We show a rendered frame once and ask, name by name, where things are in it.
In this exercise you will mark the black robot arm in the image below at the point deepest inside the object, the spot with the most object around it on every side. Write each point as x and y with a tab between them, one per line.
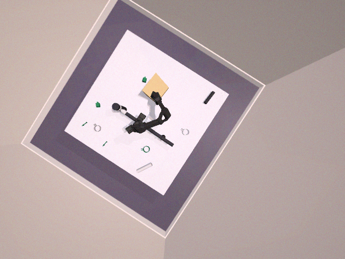
140	127

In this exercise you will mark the grey cup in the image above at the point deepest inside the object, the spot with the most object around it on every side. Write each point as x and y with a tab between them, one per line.
122	110

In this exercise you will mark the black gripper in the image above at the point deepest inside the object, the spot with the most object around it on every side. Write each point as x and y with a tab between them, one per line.
141	117

